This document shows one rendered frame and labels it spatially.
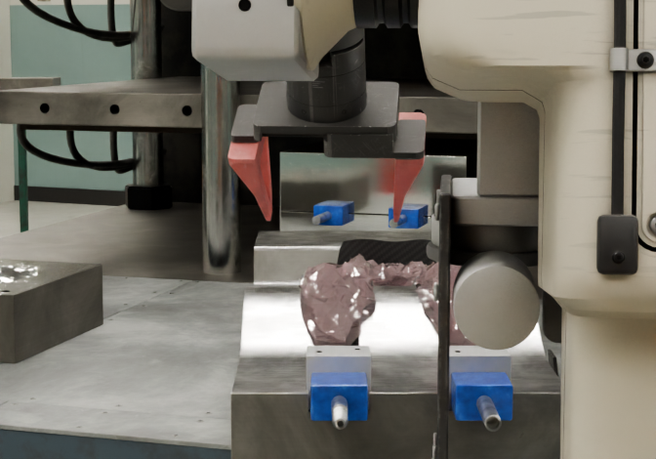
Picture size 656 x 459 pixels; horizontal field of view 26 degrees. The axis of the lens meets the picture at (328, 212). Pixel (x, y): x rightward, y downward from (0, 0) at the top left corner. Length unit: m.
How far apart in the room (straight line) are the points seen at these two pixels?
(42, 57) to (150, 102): 7.52
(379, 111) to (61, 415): 0.42
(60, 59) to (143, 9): 6.76
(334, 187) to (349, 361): 0.92
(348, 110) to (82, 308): 0.65
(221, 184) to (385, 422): 0.96
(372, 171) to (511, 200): 1.22
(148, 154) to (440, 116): 0.95
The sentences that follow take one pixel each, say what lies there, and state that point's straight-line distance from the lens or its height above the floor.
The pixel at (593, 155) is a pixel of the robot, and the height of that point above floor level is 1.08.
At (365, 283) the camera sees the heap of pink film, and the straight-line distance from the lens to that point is 1.27.
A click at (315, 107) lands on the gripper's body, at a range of 1.00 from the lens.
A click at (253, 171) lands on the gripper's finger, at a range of 1.03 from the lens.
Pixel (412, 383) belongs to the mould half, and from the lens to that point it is 1.13.
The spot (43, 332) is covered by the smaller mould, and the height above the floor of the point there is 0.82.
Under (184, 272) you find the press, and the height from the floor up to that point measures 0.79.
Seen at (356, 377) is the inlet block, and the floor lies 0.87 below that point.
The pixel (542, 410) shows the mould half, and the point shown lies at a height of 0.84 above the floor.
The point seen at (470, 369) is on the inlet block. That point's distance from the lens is 1.11.
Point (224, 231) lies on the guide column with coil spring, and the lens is 2.03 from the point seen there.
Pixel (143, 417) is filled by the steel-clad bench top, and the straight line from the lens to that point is 1.25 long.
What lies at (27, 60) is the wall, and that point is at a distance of 9.68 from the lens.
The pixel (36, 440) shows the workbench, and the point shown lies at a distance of 1.23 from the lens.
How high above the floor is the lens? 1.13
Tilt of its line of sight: 7 degrees down
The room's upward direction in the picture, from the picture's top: straight up
